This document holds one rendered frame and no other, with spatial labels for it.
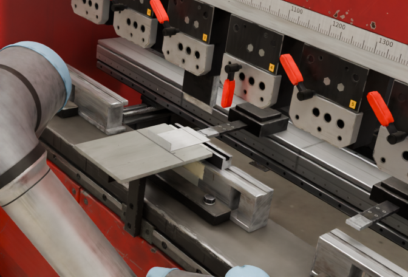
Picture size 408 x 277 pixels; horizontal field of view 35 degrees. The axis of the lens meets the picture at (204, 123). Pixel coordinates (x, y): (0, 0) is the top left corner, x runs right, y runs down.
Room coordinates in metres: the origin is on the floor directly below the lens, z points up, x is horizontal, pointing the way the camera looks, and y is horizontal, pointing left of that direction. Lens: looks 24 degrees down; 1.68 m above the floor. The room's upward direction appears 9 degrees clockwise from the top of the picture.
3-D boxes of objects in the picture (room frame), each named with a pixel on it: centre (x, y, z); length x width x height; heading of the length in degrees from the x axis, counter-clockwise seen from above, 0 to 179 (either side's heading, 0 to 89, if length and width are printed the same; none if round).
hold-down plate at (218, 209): (1.38, 0.03, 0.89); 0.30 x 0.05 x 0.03; 46
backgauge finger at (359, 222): (1.23, -0.42, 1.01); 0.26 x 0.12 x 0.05; 136
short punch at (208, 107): (1.44, 0.02, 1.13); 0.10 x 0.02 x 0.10; 46
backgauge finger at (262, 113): (1.55, -0.09, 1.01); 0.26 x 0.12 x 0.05; 136
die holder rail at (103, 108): (1.83, 0.42, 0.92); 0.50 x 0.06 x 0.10; 46
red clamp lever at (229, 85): (1.29, -0.04, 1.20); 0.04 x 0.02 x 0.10; 136
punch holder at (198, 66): (1.46, 0.04, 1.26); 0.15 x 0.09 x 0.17; 46
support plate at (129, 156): (1.34, 0.13, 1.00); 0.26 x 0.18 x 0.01; 136
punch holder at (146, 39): (1.60, 0.19, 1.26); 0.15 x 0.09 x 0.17; 46
